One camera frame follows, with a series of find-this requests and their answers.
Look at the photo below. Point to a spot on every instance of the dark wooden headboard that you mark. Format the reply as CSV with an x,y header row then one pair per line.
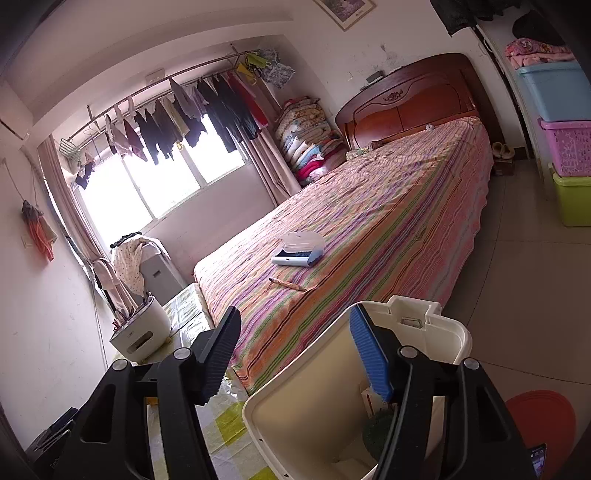
x,y
431,91

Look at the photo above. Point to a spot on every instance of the pink folded blanket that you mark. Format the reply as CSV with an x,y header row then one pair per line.
x,y
525,52

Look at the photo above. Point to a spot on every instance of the white air cooler unit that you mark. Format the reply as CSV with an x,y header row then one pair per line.
x,y
161,278

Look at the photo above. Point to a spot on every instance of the orange cloth hanging on wall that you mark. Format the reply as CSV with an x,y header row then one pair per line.
x,y
40,232

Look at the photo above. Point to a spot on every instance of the checkered plastic tablecloth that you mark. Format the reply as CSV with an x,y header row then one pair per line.
x,y
233,452

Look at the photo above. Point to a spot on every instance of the smartphone screen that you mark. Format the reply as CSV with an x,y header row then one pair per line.
x,y
538,458

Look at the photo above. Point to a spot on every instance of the slippers on floor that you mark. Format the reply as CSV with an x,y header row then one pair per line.
x,y
502,152

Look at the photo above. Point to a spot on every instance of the bed with striped sheet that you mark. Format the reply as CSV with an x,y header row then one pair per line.
x,y
399,220

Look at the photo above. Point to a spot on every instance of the hanging clothes on rod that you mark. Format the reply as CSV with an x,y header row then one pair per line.
x,y
227,99

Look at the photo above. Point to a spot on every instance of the floral cloth on cooler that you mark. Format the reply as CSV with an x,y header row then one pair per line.
x,y
127,259

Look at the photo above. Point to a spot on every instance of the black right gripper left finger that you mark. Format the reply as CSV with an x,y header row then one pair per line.
x,y
110,438

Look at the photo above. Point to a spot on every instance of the pink curtain right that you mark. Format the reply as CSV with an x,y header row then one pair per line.
x,y
279,181

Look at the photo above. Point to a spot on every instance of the red plastic stool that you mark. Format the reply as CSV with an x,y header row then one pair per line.
x,y
545,417

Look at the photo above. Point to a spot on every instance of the green plastic storage box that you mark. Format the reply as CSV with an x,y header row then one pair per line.
x,y
574,199

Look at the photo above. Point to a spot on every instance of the pink curtain left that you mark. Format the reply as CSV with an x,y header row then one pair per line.
x,y
84,237

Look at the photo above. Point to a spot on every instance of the pink curtain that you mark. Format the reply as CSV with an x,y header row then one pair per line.
x,y
84,237
279,181

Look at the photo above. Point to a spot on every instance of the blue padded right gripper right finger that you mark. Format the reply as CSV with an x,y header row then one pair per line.
x,y
449,421

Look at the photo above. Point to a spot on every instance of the yellow pencil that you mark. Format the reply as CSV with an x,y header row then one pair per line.
x,y
288,285

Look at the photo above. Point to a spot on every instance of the cream plastic trash bin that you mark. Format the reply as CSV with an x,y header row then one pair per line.
x,y
308,420

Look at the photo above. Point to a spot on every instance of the purple plastic basket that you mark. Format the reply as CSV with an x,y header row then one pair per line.
x,y
570,145

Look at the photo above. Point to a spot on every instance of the stack of folded quilts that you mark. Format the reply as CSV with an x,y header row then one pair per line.
x,y
310,146

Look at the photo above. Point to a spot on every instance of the framed wall picture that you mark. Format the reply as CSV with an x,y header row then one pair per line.
x,y
346,13

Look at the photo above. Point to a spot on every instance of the white desktop organizer box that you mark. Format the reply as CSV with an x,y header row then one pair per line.
x,y
144,333

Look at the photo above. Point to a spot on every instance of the blue plastic storage box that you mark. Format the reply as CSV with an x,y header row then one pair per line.
x,y
561,90

